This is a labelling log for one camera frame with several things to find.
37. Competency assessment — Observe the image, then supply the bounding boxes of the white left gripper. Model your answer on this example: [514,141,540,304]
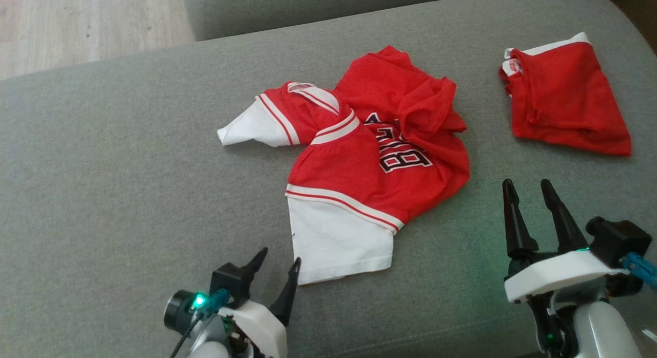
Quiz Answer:
[218,247,302,358]

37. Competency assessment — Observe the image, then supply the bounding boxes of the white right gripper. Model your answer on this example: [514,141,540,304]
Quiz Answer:
[502,179,628,304]

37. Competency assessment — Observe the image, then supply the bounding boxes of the red shorts with white stripe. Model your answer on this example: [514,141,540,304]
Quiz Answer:
[498,32,632,157]

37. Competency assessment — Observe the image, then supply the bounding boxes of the red white basketball jersey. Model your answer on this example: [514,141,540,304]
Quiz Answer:
[217,45,471,286]

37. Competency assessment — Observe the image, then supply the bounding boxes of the grey sofa seat cushion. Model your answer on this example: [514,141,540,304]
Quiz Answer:
[183,0,474,42]

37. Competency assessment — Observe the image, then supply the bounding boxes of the left gripper cable blue plug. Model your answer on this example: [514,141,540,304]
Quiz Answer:
[169,289,231,358]

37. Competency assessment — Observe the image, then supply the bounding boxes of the gripper cable blue plug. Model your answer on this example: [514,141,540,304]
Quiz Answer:
[619,252,657,291]
[169,289,231,358]

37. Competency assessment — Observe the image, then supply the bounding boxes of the right gripper cable blue plug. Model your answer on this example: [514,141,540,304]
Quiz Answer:
[619,252,657,291]

